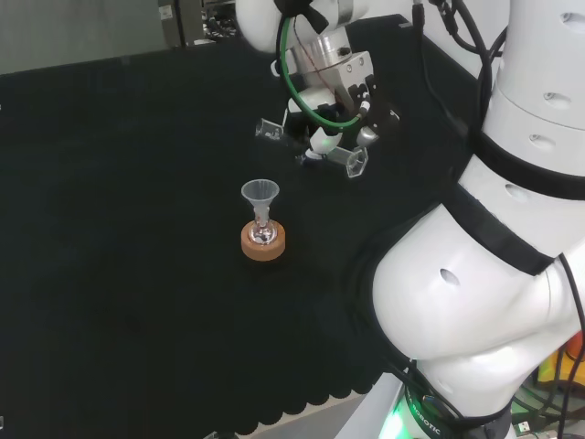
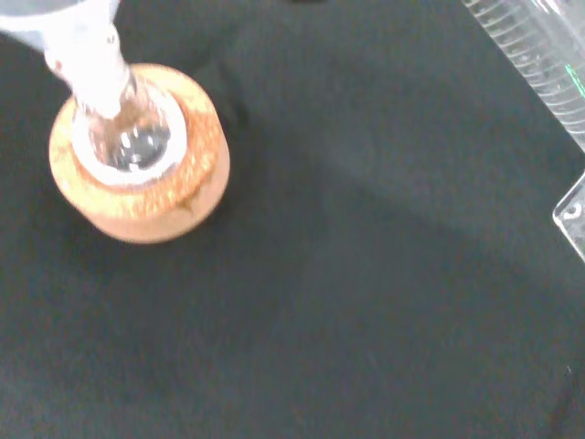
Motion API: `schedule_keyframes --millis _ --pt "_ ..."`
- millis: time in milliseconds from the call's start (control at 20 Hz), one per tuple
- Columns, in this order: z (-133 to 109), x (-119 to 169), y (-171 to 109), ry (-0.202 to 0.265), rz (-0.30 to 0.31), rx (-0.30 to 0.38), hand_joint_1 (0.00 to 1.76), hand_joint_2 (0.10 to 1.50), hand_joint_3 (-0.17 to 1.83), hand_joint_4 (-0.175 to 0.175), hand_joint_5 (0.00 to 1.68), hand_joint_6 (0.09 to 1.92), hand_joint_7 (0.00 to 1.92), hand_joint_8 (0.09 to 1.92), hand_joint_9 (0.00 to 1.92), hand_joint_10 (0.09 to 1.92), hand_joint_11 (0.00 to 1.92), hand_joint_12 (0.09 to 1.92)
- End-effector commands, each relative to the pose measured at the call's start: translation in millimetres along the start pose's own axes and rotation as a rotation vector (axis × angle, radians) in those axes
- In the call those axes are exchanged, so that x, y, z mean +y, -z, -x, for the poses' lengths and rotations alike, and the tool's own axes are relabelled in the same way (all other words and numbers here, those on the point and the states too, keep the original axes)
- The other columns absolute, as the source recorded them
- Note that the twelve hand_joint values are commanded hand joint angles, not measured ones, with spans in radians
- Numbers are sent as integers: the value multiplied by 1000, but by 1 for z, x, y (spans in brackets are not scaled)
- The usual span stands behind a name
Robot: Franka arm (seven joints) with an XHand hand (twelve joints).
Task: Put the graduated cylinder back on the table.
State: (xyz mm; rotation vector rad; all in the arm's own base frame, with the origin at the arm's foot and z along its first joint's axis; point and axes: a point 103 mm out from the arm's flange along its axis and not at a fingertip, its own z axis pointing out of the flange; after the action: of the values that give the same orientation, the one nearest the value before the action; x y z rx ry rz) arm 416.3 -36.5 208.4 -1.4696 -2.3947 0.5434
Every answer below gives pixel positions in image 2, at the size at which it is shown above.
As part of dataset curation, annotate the round-bottom glass flask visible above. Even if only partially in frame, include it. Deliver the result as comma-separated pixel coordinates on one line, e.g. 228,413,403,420
69,66,188,187

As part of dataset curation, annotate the clear plastic funnel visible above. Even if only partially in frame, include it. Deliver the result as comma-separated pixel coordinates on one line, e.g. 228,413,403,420
0,0,134,118

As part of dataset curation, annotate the cork ring stand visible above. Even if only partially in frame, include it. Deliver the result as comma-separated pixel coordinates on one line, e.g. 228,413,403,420
48,63,231,244

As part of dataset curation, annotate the black table cloth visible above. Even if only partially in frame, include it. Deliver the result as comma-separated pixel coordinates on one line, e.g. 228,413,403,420
0,0,585,439

